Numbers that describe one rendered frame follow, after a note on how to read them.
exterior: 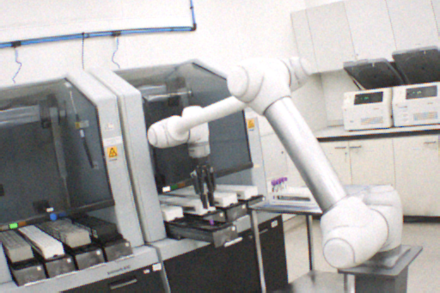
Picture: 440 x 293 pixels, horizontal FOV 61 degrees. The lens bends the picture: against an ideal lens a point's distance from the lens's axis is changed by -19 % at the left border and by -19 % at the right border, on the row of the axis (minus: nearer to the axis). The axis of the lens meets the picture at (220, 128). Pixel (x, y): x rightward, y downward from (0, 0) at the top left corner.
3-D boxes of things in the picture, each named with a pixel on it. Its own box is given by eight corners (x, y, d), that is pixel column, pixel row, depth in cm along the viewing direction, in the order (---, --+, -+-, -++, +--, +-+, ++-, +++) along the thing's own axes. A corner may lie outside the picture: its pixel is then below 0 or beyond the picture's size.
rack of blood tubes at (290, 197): (269, 204, 209) (267, 192, 209) (283, 198, 216) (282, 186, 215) (316, 207, 186) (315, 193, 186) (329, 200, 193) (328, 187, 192)
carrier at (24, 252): (33, 256, 157) (29, 243, 156) (33, 257, 155) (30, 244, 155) (10, 262, 149) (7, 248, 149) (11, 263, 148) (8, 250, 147)
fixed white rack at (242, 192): (209, 198, 254) (207, 188, 254) (222, 194, 261) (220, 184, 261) (246, 201, 232) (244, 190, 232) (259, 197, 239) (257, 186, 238)
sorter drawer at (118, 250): (58, 235, 223) (54, 221, 223) (77, 231, 232) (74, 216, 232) (113, 265, 168) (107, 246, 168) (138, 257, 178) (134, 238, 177)
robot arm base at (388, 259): (415, 245, 139) (416, 231, 138) (392, 270, 124) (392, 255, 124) (377, 243, 152) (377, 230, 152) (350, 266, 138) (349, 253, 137)
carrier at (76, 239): (89, 242, 177) (86, 229, 176) (91, 242, 175) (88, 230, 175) (68, 247, 169) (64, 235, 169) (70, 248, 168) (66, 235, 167)
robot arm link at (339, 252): (397, 238, 121) (367, 266, 106) (363, 259, 132) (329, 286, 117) (278, 46, 147) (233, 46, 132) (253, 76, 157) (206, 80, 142)
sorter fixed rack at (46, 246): (29, 247, 177) (26, 235, 177) (45, 243, 184) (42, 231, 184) (46, 261, 155) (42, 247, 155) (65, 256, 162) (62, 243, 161)
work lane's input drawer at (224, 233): (133, 228, 231) (130, 212, 230) (154, 222, 240) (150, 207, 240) (222, 249, 176) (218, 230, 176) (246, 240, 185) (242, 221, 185)
